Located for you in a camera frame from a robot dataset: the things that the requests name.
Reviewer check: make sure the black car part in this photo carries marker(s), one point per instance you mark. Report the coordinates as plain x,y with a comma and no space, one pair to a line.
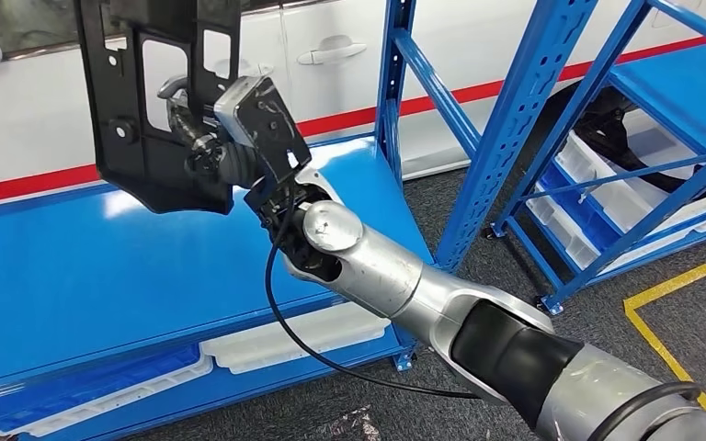
606,134

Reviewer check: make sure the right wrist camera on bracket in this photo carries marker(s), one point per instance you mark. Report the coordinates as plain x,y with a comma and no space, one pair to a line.
265,131

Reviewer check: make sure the silver floor tape patch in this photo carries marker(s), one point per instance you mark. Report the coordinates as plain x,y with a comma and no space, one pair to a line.
356,426

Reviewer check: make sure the blue wheeled shelf rack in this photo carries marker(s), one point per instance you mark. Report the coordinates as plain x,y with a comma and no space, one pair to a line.
523,103

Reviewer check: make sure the stacked white plastic bins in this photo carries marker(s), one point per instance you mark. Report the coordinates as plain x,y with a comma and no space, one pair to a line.
292,338

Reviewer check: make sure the blue metal shelf rack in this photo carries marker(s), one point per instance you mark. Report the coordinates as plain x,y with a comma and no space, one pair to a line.
85,286

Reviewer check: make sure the long black plastic part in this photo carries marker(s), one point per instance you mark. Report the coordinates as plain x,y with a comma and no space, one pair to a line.
121,152

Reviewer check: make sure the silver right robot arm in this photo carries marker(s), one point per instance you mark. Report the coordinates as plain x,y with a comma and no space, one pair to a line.
389,274

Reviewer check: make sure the white car with red stripe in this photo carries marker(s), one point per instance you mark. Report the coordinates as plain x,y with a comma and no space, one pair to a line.
24,134

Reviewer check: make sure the yellow floor tape square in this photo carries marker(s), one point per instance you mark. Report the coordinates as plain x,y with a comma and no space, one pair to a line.
657,341

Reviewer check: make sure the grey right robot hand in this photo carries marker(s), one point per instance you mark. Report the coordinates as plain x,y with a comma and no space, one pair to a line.
207,158

